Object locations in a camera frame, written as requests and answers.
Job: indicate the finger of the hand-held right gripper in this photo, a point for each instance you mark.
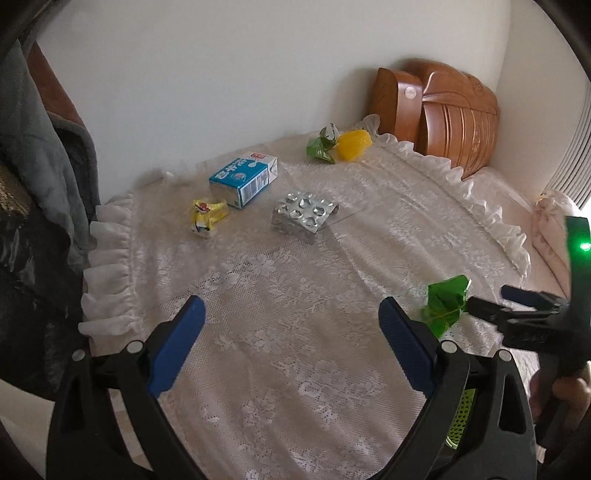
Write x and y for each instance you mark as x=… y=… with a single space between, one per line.
x=485 y=310
x=526 y=295

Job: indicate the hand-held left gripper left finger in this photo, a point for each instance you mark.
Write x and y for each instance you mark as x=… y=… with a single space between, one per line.
x=178 y=337

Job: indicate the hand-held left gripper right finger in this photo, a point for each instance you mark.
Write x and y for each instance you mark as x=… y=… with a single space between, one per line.
x=406 y=341

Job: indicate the green mesh basket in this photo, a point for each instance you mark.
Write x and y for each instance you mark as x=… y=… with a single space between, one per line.
x=459 y=417

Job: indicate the yellow snack wrapper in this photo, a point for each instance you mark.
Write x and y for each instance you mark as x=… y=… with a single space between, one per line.
x=207 y=216

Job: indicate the silver blister pack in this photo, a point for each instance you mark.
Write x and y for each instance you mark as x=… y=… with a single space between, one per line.
x=302 y=214

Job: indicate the blue white milk carton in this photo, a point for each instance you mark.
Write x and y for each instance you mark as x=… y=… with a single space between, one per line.
x=244 y=177

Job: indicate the green foil wrapper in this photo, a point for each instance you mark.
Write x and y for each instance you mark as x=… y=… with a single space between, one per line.
x=321 y=145

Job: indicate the person's right hand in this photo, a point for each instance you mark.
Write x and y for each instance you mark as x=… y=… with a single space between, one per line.
x=570 y=390

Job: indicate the pink floral quilt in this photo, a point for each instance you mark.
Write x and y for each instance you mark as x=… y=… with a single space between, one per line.
x=551 y=221

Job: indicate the pink bed sheet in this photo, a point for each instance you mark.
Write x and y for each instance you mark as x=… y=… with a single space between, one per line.
x=503 y=194

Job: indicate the white lace ruffled cloth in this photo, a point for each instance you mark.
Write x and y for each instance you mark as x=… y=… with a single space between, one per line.
x=277 y=286

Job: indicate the white ribbed panel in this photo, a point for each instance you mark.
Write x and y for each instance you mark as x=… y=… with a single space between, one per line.
x=575 y=157

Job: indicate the wooden headboard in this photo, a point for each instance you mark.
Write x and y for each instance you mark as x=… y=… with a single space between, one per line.
x=443 y=120

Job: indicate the grey fleece garment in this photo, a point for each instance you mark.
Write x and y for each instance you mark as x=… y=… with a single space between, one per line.
x=41 y=152

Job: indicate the brown cloth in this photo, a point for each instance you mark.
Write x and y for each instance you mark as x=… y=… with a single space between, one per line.
x=60 y=92

